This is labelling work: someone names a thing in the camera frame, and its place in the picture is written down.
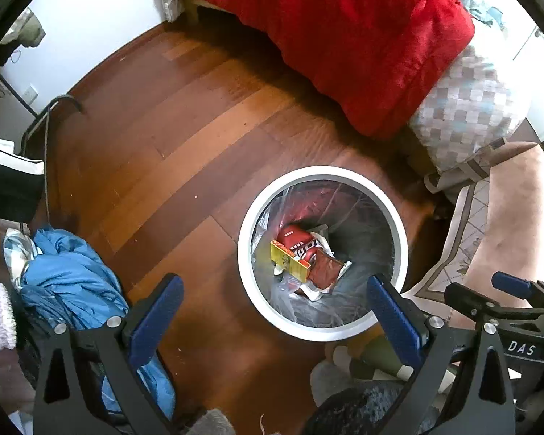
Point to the red blanket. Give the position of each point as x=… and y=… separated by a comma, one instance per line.
x=335, y=36

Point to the plush slipper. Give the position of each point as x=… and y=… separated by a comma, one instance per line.
x=344, y=362

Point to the white door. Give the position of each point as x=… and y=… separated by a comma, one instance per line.
x=541, y=81

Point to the crushed red soda can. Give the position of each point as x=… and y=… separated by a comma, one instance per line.
x=301, y=244

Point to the black bag with white stripe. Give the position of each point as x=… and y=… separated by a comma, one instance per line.
x=9, y=185

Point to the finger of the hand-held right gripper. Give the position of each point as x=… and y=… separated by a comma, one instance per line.
x=512, y=283
x=476, y=303

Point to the pale striped cloth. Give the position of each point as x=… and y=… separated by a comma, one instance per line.
x=18, y=253

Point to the white wall socket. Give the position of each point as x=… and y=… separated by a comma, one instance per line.
x=29, y=94

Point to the yellow cardboard box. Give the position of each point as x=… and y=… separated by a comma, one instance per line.
x=288, y=260

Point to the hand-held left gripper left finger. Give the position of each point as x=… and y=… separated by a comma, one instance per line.
x=156, y=321

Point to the checkered bed sheet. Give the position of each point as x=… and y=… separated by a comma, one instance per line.
x=471, y=104

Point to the clear plastic bin liner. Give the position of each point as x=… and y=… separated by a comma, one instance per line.
x=362, y=235

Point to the blue jacket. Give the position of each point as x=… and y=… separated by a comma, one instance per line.
x=72, y=281

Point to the white round trash bin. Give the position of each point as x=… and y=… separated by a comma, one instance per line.
x=254, y=281

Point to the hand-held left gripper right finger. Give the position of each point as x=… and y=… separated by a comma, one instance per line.
x=393, y=317

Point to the dark red wrapper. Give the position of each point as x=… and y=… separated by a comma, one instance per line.
x=328, y=272

